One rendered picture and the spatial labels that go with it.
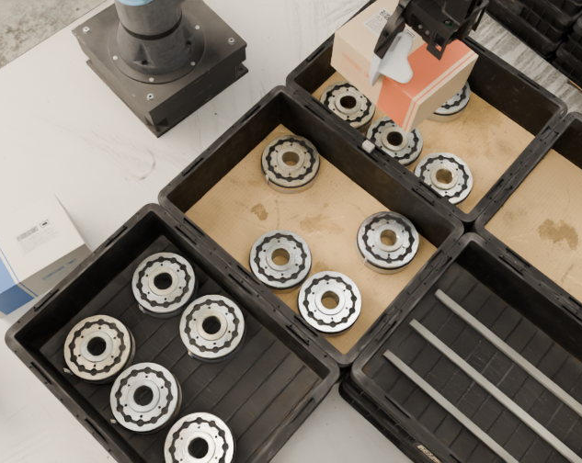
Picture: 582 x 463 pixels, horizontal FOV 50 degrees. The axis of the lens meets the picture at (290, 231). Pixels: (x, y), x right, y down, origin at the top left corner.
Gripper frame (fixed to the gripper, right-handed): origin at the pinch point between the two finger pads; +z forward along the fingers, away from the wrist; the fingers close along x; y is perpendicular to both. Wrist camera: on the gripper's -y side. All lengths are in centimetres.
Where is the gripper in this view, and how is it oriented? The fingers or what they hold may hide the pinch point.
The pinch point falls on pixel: (403, 53)
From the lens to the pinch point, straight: 92.5
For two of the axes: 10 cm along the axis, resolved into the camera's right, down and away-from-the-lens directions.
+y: 6.8, 6.9, -2.5
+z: -0.3, 3.7, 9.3
